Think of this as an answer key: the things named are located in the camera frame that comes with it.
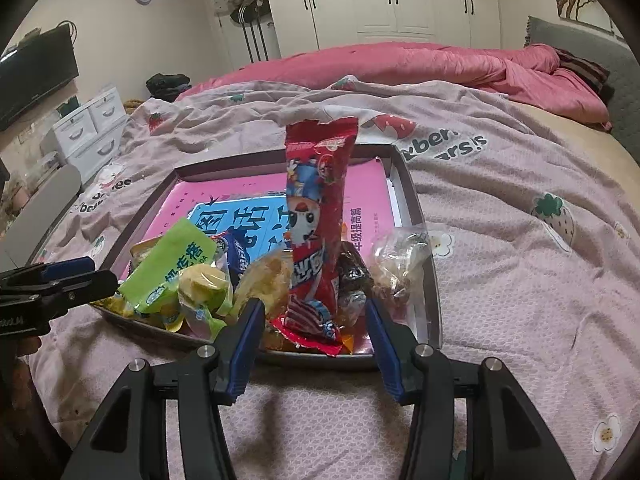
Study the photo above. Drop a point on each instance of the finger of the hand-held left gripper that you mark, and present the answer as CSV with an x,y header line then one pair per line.
x,y
67,267
85,287

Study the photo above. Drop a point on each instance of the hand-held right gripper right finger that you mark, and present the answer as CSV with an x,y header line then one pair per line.
x,y
387,355

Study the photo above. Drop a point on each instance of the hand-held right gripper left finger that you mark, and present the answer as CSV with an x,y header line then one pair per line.
x,y
245,350

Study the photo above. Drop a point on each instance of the dark grey shallow box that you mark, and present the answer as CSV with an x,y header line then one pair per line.
x,y
430,310

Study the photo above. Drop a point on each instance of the clear pastry packet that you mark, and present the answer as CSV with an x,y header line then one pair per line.
x,y
267,277

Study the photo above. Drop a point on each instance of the dark plum candy packet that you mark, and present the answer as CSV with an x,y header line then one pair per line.
x,y
355,272

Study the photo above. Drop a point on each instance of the clear snack packet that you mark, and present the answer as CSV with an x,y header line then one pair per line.
x,y
400,260

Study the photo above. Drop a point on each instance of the blue snack packet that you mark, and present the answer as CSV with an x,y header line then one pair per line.
x,y
235,252

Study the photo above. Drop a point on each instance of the red candy packet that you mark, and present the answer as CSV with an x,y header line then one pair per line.
x,y
310,220

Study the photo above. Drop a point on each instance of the person's left hand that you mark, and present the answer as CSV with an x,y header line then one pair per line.
x,y
22,352

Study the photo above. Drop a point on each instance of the grey chair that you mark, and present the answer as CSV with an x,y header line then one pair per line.
x,y
45,205

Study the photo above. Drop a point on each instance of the printed strawberry blanket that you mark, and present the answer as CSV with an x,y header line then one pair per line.
x,y
500,285

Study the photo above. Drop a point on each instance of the white drawer cabinet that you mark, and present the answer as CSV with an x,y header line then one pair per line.
x,y
95,125

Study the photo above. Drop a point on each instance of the pink book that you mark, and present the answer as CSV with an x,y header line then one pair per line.
x,y
225,200

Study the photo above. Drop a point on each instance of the brown knitted cloth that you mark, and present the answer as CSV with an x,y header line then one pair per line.
x,y
132,105

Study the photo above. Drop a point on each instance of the black television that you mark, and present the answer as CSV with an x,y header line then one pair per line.
x,y
35,80

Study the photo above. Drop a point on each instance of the dark clothes pile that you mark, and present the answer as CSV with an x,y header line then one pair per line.
x,y
167,85

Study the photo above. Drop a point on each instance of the beige bed sheet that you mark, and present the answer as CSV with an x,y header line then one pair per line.
x,y
590,150

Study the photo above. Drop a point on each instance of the pink quilt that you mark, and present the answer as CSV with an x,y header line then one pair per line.
x,y
400,65

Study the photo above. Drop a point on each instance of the dark striped pillow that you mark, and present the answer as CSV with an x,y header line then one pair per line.
x,y
582,70

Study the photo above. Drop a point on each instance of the grey padded headboard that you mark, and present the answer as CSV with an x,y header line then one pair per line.
x,y
620,90

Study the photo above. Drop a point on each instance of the white wardrobe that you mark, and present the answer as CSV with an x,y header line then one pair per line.
x,y
350,0

